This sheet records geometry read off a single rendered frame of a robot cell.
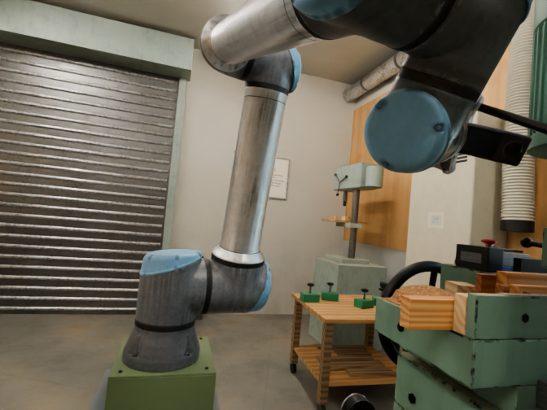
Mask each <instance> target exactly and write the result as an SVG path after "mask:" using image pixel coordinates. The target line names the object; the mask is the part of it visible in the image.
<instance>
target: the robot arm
mask: <svg viewBox="0 0 547 410"><path fill-rule="evenodd" d="M532 2H533V0H247V1H245V2H244V3H243V4H242V5H240V6H239V7H238V8H236V9H235V10H234V11H232V12H231V13H230V14H220V15H216V16H214V17H212V18H211V19H210V20H209V21H208V22H207V23H206V24H205V25H204V27H203V29H202V32H201V34H200V39H199V45H200V49H201V53H202V56H203V58H204V59H205V61H206V62H207V64H208V65H209V66H210V67H212V68H213V69H214V70H216V71H218V72H220V73H222V74H224V75H227V76H230V77H233V78H236V79H238V80H241V81H245V87H244V91H245V94H244V100H243V109H242V114H241V119H240V124H239V130H238V139H237V144H236V149H235V154H234V164H233V169H232V174H231V179H230V189H229V194H228V199H227V204H226V210H225V219H224V224H223V230H222V235H221V243H220V244H218V245H217V246H215V247H214V248H213V249H212V255H211V258H202V253H201V251H197V250H189V249H172V250H159V251H152V252H149V253H147V254H146V255H145V256H144V258H143V261H142V268H141V271H140V273H139V274H140V278H139V286H138V300H137V307H136V315H135V322H134V328H133V330H132V332H131V334H130V336H129V338H128V340H127V342H126V344H125V346H124V349H123V354H122V361H123V363H124V364H125V365H126V366H128V367H129V368H131V369H135V370H138V371H142V372H148V373H165V372H172V371H176V370H179V369H184V368H186V367H189V366H191V365H192V364H193V363H195V362H196V361H197V360H198V358H199V350H200V347H199V340H198V337H197V334H196V331H195V315H199V314H223V313H248V312H256V311H259V310H261V309H262V308H263V307H264V306H265V305H266V303H267V301H268V299H269V294H270V291H271V285H272V275H271V272H270V271H269V270H270V267H269V265H268V263H267V262H265V256H264V255H263V254H262V252H261V251H260V241H261V237H262V232H263V227H264V222H265V214H266V209H267V205H268V200H269V192H270V186H271V182H272V177H273V173H274V165H275V159H276V155H277V150H278V142H279V137H280V132H281V127H282V119H283V115H284V110H285V106H286V100H287V98H288V94H290V93H292V92H294V91H295V89H296V87H297V83H299V81H300V75H301V57H300V53H299V51H298V50H297V49H296V47H300V46H305V45H308V44H312V43H315V42H319V41H332V40H336V39H340V38H343V37H349V36H352V35H357V36H361V37H365V38H367V39H370V40H371V41H376V42H377V43H380V44H382V45H385V46H387V47H389V48H392V49H393V50H398V51H400V52H403V53H405V54H407V55H406V56H405V60H404V62H403V63H402V65H401V68H400V71H399V72H398V75H397V77H396V79H395V81H394V84H393V86H392V88H391V91H390V93H388V94H386V95H385V96H383V97H382V98H381V99H380V100H379V101H377V102H376V103H375V105H374V106H373V107H372V109H371V110H370V113H369V114H368V116H367V118H366V121H365V127H364V139H365V145H366V148H367V150H368V152H369V153H370V156H371V157H372V158H373V159H374V161H375V162H376V163H377V164H379V165H380V166H382V167H383V168H386V169H387V170H390V171H393V172H403V173H416V172H422V171H425V170H427V169H428V168H431V167H434V168H438V169H439V170H441V171H442V173H444V174H448V175H449V174H450V173H452V172H454V171H455V169H456V168H455V167H456V161H457V156H458V155H459V153H460V154H464V155H470V156H474V157H477V158H481V159H487V160H491V161H494V162H498V163H501V164H508V165H511V166H518V165H519V164H520V162H521V160H522V158H523V156H524V154H525V153H526V151H527V148H528V147H529V145H530V143H531V141H532V138H531V137H529V136H526V135H523V134H519V133H513V132H509V131H505V130H502V129H495V128H492V127H488V126H484V125H481V124H474V123H472V121H473V118H474V116H475V113H476V112H477V110H478V109H479V107H480V105H481V103H483V102H484V96H483V95H482V92H483V90H484V88H485V86H486V84H487V83H488V81H489V79H490V77H491V75H492V74H493V72H494V70H495V69H496V67H497V65H498V63H499V62H500V60H501V57H502V56H503V54H504V53H505V51H506V49H507V47H508V45H509V44H510V42H511V40H512V38H513V37H514V35H515V33H516V32H517V30H518V28H519V25H520V24H522V23H523V22H524V20H525V19H526V18H527V16H528V14H529V12H530V10H531V5H532Z"/></svg>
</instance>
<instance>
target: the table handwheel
mask: <svg viewBox="0 0 547 410"><path fill-rule="evenodd" d="M441 264H442V263H439V262H435V261H420V262H417V263H414V264H410V265H408V266H406V267H405V268H403V269H401V270H400V271H399V272H398V273H397V274H396V275H395V276H394V277H393V278H392V279H391V280H390V281H389V283H388V284H387V286H386V288H385V290H384V292H383V294H382V296H381V297H382V298H391V297H392V296H393V294H394V292H395V291H396V290H398V289H400V287H401V286H402V285H403V284H404V283H405V282H406V281H407V280H409V279H410V278H411V277H413V276H414V275H416V274H419V273H424V272H431V275H430V281H429V286H434V287H435V284H436V280H437V275H438V273H439V274H441ZM378 335H379V340H380V342H381V345H382V347H383V349H384V351H385V353H386V354H387V356H388V358H389V359H390V360H391V361H392V362H393V363H394V364H395V365H396V366H397V357H398V353H399V351H398V350H397V349H396V348H395V346H394V344H393V342H392V340H391V339H390V338H387V337H386V336H384V335H383V334H381V333H380V332H378Z"/></svg>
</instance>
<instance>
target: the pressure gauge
mask: <svg viewBox="0 0 547 410"><path fill-rule="evenodd" d="M341 410H374V406H373V405H372V404H371V403H370V402H369V401H368V400H367V398H366V397H365V396H364V395H362V394H359V393H354V394H351V395H349V396H348V397H347V398H346V399H345V400H344V401H343V403H342V406H341Z"/></svg>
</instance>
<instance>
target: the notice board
mask: <svg viewBox="0 0 547 410"><path fill-rule="evenodd" d="M290 163H291V159H285V158H279V157H276V159H275V165H274V169H273V177H272V182H271V186H270V192H269V198H274V199H281V200H287V191H288V182H289V173H290Z"/></svg>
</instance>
